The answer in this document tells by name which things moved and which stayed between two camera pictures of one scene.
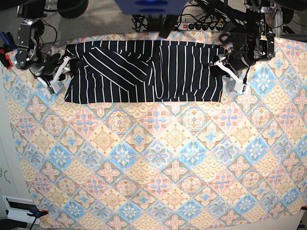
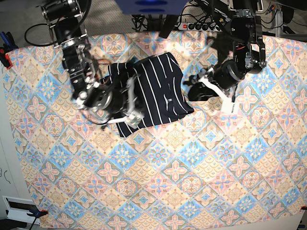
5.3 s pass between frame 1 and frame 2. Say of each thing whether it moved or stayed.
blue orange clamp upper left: stayed
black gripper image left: moved
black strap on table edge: stayed
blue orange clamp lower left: stayed
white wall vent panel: stayed
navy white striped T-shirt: moved
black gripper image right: moved
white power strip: stayed
